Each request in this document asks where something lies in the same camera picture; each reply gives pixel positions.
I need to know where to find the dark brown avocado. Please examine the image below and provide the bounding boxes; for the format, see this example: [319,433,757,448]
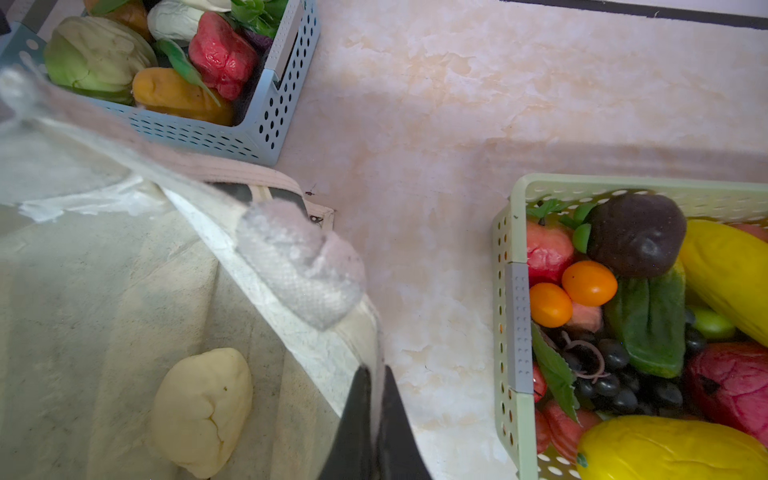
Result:
[586,193,687,278]

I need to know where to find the light green perforated basket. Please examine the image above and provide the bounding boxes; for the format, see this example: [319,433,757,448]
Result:
[491,173,767,479]

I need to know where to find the light blue perforated basket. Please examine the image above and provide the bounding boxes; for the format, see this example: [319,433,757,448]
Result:
[1,1,321,167]

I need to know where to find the green leafy lettuce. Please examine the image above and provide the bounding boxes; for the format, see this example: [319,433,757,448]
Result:
[231,0,288,39]

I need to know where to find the green cabbage head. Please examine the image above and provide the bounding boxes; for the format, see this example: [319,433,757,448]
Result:
[43,16,158,105]

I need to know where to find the green bell pepper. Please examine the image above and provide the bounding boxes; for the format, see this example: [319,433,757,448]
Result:
[603,262,686,379]

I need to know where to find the small orange tomato upper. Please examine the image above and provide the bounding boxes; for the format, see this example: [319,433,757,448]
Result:
[561,260,618,307]

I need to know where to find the white-green small cabbage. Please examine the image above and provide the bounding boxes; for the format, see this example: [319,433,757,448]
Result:
[147,0,204,43]

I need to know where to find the pink dragon fruit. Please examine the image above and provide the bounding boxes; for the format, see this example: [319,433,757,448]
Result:
[685,342,767,444]

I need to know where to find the red apple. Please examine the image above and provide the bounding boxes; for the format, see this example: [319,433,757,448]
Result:
[526,221,575,287]

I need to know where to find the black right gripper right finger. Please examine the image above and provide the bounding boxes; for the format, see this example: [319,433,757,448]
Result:
[376,366,432,480]

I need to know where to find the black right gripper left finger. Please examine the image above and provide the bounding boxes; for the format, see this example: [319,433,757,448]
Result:
[317,366,373,480]

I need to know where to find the small orange tomato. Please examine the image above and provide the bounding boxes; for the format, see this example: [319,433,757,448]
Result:
[529,283,573,328]
[561,260,618,307]

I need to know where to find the black grape bunch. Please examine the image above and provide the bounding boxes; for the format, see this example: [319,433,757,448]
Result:
[545,328,694,418]

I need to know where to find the cream canvas grocery bag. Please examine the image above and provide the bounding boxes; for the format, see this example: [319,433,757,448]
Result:
[1,68,383,479]

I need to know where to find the small orange tomato lower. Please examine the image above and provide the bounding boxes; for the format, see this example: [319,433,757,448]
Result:
[529,283,573,328]

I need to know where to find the red bell pepper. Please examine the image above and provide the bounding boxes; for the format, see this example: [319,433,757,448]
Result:
[188,12,259,101]

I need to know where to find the orange-brown wrinkled potato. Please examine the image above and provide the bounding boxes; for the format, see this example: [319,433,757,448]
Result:
[83,0,152,41]

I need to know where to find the yellow lemon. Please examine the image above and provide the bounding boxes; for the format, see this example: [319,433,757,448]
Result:
[576,416,767,479]

